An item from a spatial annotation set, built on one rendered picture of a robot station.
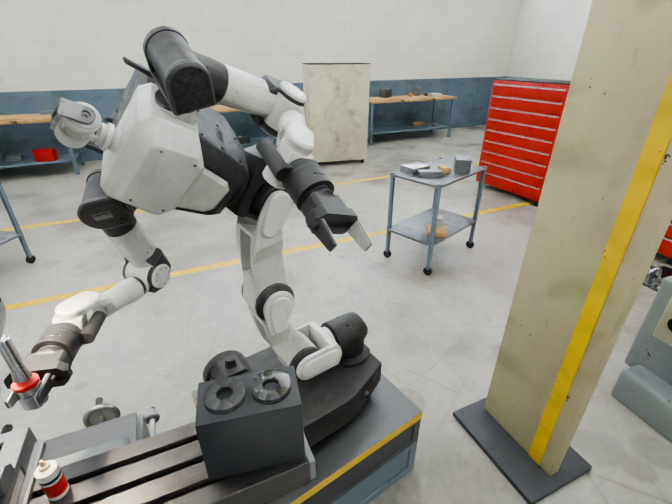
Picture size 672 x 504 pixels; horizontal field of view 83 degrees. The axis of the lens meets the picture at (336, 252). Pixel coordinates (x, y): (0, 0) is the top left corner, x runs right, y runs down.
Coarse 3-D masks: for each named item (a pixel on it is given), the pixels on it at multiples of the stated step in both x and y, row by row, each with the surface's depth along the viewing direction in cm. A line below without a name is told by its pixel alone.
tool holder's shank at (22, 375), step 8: (8, 336) 74; (0, 344) 72; (8, 344) 73; (0, 352) 73; (8, 352) 74; (16, 352) 75; (8, 360) 74; (16, 360) 75; (16, 368) 75; (24, 368) 77; (16, 376) 76; (24, 376) 77
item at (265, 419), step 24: (216, 384) 84; (240, 384) 84; (264, 384) 85; (288, 384) 84; (216, 408) 78; (240, 408) 80; (264, 408) 80; (288, 408) 80; (216, 432) 78; (240, 432) 80; (264, 432) 82; (288, 432) 84; (216, 456) 82; (240, 456) 83; (264, 456) 85; (288, 456) 88
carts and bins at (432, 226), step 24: (408, 168) 325; (432, 168) 343; (456, 168) 328; (480, 168) 343; (0, 192) 323; (480, 192) 355; (432, 216) 312; (456, 216) 378; (0, 240) 330; (24, 240) 346; (432, 240) 320
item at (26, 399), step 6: (30, 390) 78; (36, 390) 79; (18, 396) 77; (24, 396) 77; (30, 396) 78; (48, 396) 82; (24, 402) 78; (30, 402) 78; (42, 402) 80; (24, 408) 79; (30, 408) 79; (36, 408) 80
